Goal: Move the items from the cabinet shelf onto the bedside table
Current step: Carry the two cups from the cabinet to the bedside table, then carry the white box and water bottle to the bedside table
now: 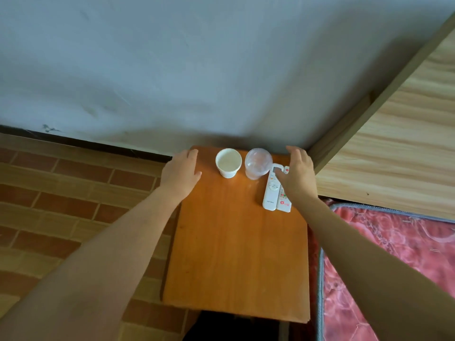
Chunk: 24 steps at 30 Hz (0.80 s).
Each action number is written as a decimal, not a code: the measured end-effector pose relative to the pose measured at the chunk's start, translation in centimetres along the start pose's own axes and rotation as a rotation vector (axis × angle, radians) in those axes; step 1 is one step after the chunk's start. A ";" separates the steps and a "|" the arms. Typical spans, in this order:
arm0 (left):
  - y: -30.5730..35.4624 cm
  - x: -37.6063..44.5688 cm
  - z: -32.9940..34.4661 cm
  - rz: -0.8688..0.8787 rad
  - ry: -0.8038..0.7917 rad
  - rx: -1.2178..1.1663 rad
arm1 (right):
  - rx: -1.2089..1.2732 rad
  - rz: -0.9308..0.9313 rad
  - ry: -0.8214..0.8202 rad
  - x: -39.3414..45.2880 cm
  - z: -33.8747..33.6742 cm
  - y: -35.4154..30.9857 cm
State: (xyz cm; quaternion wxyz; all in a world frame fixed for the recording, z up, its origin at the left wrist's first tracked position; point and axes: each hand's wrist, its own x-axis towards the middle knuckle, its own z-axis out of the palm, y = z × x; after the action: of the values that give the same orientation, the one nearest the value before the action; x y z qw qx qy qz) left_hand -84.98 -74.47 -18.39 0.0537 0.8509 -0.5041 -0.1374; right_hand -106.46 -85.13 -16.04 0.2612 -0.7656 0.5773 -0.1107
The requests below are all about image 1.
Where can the white remote with coloured buttons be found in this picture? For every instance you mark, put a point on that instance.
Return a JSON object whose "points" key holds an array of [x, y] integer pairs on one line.
{"points": [[283, 202]]}

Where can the orange wooden bedside table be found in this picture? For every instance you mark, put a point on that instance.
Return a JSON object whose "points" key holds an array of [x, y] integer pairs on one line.
{"points": [[236, 237]]}

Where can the person's left fingers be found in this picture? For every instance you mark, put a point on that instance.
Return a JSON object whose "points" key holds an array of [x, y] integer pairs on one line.
{"points": [[190, 158]]}

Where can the person's left forearm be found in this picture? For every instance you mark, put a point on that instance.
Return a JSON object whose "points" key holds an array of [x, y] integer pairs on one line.
{"points": [[85, 269]]}

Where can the person's left hand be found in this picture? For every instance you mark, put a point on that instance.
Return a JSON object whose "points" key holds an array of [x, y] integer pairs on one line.
{"points": [[179, 173]]}

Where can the person's right hand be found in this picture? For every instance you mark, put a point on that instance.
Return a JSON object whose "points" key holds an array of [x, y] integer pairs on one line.
{"points": [[298, 177]]}

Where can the white paper cup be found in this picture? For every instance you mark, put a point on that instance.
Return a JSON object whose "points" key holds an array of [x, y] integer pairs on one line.
{"points": [[228, 163]]}

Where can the light wooden headboard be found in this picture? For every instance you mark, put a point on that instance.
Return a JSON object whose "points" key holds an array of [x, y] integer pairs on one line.
{"points": [[398, 138]]}

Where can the white remote control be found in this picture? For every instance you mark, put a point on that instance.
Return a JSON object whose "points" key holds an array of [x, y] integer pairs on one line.
{"points": [[271, 189]]}

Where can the person's right forearm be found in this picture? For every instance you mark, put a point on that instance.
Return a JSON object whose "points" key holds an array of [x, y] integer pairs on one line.
{"points": [[373, 276]]}

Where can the person's right thumb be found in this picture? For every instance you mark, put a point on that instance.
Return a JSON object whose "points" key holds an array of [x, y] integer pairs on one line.
{"points": [[281, 177]]}

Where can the clear plastic cup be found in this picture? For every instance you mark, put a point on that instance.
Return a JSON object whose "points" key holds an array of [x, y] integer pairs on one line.
{"points": [[257, 164]]}

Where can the red floral mattress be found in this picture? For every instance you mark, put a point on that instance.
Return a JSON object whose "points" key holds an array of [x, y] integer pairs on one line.
{"points": [[387, 245]]}

